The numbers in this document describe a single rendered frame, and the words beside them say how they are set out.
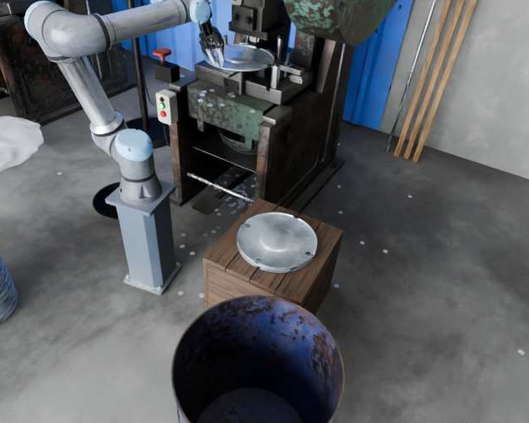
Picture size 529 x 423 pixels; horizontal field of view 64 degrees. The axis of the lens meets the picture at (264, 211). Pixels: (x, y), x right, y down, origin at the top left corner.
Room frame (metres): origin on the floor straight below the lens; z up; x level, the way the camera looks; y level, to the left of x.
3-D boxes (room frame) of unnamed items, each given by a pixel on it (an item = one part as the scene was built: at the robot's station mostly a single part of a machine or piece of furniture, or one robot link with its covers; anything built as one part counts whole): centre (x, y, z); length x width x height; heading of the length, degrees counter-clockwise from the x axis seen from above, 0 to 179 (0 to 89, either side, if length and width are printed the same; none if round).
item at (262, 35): (1.87, 0.10, 0.86); 0.20 x 0.16 x 0.05; 62
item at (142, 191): (1.22, 0.46, 0.50); 0.15 x 0.15 x 0.10
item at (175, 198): (2.11, 0.27, 0.45); 0.92 x 0.12 x 0.90; 152
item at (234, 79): (1.71, 0.18, 0.72); 0.25 x 0.14 x 0.14; 152
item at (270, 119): (1.86, -0.20, 0.45); 0.92 x 0.12 x 0.90; 152
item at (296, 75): (1.78, -0.05, 0.76); 0.17 x 0.06 x 0.10; 62
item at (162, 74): (1.81, 0.48, 0.62); 0.10 x 0.06 x 0.20; 62
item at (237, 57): (1.75, 0.16, 0.78); 0.29 x 0.29 x 0.01
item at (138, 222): (1.22, 0.46, 0.23); 0.19 x 0.19 x 0.45; 73
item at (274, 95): (1.86, 0.10, 0.68); 0.45 x 0.30 x 0.06; 62
